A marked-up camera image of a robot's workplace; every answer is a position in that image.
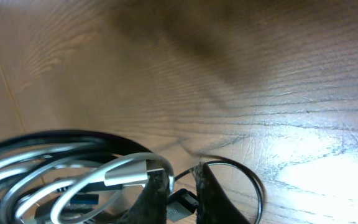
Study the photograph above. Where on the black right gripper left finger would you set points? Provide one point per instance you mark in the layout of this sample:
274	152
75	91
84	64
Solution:
151	206

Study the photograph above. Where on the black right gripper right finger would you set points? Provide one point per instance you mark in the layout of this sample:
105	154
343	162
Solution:
214	205

